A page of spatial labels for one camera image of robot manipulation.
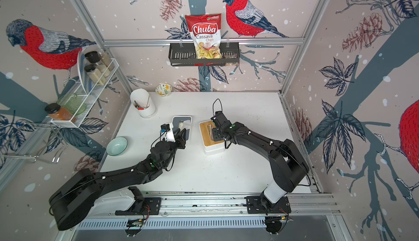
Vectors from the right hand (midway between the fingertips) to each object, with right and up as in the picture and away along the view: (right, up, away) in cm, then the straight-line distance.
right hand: (217, 132), depth 90 cm
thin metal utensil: (-44, +15, +12) cm, 48 cm away
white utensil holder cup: (-48, +18, +12) cm, 53 cm away
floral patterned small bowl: (-41, +27, +33) cm, 59 cm away
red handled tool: (-50, +14, +11) cm, 53 cm away
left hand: (-16, +4, -9) cm, 19 cm away
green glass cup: (-65, +16, -18) cm, 70 cm away
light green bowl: (-58, -9, +2) cm, 59 cm away
